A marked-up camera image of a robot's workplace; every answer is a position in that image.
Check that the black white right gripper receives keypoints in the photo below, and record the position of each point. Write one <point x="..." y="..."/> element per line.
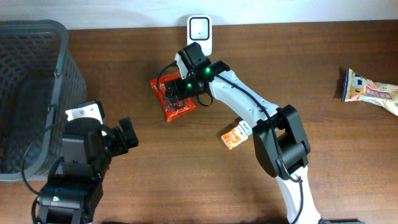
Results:
<point x="171" y="90"/>

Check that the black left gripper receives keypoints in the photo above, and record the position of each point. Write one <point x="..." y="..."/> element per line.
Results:
<point x="123" y="140"/>

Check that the red snack bag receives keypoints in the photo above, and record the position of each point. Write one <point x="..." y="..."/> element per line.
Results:
<point x="172" y="110"/>

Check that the orange Kleenex tissue pack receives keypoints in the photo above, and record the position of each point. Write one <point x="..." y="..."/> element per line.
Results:
<point x="237" y="135"/>

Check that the cream rice cracker bag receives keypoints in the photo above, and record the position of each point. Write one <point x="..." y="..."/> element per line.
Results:
<point x="358" y="88"/>

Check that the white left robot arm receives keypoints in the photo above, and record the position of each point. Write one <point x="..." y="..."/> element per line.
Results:
<point x="74" y="185"/>

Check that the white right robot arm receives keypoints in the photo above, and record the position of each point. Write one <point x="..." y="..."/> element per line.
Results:
<point x="280" y="142"/>

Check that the white barcode scanner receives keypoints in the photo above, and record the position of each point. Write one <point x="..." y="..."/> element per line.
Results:
<point x="199" y="29"/>

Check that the grey plastic mesh basket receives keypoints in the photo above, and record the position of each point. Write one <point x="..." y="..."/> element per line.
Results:
<point x="39" y="82"/>

